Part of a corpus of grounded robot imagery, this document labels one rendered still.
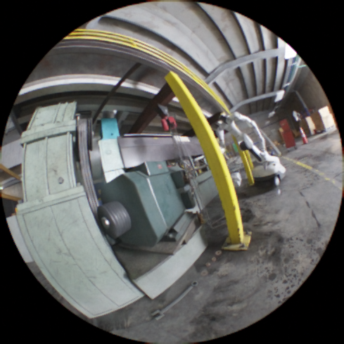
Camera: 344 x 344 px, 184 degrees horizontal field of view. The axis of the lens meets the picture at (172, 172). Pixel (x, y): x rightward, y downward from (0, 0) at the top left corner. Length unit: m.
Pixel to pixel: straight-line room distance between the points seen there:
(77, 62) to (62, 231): 1.40
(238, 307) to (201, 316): 0.19
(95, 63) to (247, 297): 2.11
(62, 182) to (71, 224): 0.24
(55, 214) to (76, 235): 0.16
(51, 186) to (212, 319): 1.10
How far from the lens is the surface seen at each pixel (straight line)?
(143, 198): 0.52
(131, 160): 1.37
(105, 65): 1.42
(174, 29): 5.35
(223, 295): 0.78
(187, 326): 0.76
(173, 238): 0.67
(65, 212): 0.67
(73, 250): 0.71
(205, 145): 0.76
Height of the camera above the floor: 0.72
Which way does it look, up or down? 4 degrees up
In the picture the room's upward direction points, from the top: 20 degrees counter-clockwise
